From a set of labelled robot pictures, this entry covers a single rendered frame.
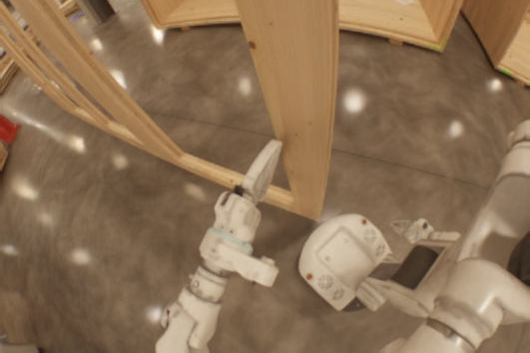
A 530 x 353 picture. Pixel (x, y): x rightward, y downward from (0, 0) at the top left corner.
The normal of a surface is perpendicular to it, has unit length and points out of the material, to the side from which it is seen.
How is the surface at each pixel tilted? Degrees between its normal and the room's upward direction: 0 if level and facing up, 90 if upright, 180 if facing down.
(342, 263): 0
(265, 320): 0
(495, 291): 22
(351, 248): 0
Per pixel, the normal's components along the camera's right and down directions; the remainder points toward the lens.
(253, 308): -0.16, -0.45
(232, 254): 0.29, -0.26
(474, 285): -0.58, -0.79
